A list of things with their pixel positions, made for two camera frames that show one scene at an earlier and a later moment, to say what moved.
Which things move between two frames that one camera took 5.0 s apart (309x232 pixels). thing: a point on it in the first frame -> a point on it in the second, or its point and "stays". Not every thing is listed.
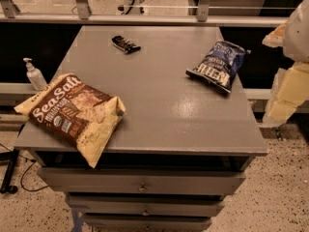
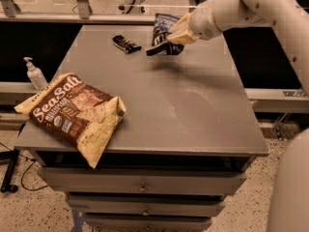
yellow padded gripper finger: x=275 y=39 -> x=210 y=18
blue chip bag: x=219 y=66 -> x=160 y=45
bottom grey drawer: x=147 y=223 stays
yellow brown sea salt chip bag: x=79 y=113 stays
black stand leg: x=11 y=157 stays
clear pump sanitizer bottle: x=35 y=76 stays
